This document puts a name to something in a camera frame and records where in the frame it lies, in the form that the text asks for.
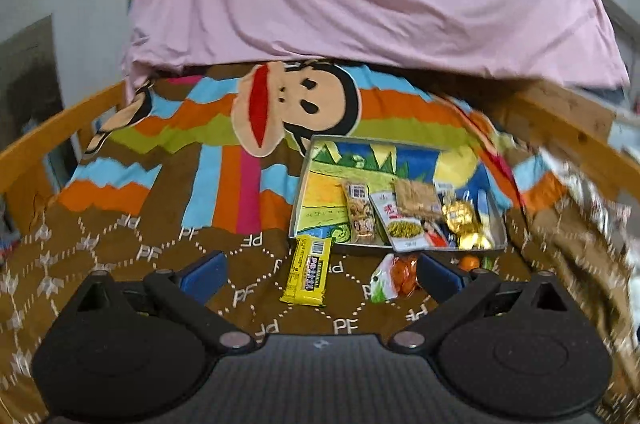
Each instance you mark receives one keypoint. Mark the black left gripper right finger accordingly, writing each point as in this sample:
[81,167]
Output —
[459,296]

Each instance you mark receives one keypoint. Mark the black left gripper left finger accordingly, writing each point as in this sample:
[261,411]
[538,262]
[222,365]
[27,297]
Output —
[182,296]

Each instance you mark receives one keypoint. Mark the small orange mandarin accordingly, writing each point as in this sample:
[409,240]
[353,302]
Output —
[469,263]

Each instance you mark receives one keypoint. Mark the gold foil packet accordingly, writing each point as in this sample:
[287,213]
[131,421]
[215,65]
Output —
[474,239]

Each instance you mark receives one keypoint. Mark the orange meat snack packet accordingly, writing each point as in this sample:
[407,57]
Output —
[396,276]

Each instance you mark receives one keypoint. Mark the small gold cartoon packet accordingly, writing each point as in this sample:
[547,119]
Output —
[459,216]

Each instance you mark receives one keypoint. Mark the puffed rice cake packet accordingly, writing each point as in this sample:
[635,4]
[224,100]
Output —
[417,199]

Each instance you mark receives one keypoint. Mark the mixed nuts packet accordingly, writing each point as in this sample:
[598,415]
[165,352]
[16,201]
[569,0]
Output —
[360,213]

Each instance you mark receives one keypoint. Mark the yellow snack box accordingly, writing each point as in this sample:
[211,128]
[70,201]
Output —
[306,284]

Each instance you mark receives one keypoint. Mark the green sausage stick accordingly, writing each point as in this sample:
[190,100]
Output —
[487,262]

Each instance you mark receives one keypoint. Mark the green pickle snack packet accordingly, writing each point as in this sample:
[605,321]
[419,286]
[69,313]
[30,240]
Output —
[405,234]

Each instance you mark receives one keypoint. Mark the grey tray with drawing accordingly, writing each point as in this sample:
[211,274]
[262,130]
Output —
[320,210]

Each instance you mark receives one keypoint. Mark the colourful monkey bedspread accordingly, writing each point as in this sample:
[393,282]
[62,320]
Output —
[172,184]

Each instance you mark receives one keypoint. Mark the silver floral quilt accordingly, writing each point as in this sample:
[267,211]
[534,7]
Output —
[563,224]

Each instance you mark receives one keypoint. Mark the brown door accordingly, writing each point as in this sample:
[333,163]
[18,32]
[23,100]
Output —
[30,91]

